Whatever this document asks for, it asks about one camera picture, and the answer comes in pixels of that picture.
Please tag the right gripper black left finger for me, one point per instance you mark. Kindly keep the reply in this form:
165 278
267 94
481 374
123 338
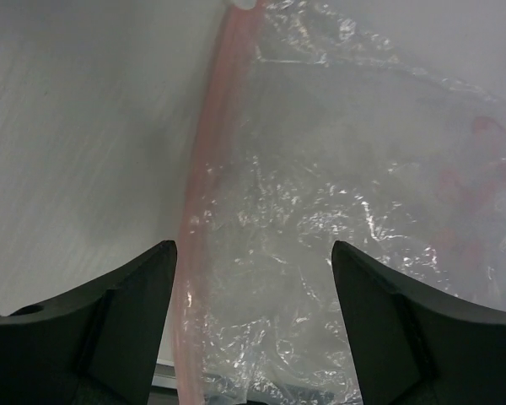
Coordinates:
95 344

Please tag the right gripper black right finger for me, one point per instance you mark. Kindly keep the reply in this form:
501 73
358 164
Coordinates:
414 344

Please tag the clear zip top bag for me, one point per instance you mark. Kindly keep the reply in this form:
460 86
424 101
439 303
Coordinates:
317 129

